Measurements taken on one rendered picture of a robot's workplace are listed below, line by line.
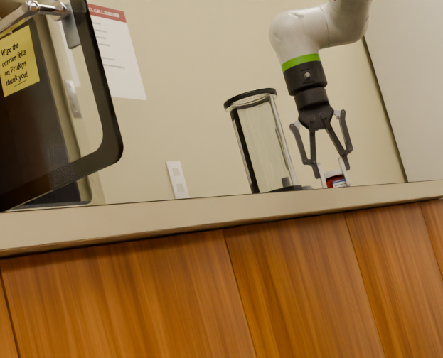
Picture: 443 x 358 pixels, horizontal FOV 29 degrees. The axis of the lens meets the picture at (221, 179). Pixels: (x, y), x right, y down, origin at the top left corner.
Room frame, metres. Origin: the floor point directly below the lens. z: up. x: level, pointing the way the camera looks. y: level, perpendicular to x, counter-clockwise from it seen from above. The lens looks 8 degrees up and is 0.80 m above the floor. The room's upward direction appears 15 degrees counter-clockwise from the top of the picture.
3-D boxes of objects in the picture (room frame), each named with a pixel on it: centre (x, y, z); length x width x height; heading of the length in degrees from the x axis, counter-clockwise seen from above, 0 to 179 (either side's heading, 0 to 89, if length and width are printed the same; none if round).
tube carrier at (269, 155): (1.68, -0.10, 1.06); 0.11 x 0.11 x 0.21
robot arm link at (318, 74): (1.95, -0.25, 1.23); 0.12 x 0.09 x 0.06; 0
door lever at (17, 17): (1.05, 0.19, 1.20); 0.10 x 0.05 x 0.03; 52
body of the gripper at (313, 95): (1.96, -0.25, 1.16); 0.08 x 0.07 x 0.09; 90
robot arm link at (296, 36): (1.96, -0.26, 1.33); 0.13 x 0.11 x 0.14; 96
